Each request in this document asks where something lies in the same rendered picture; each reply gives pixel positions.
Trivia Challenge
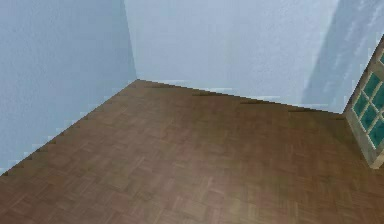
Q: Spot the beige glass-paned door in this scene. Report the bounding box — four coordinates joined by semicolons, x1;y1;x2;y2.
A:
343;34;384;170

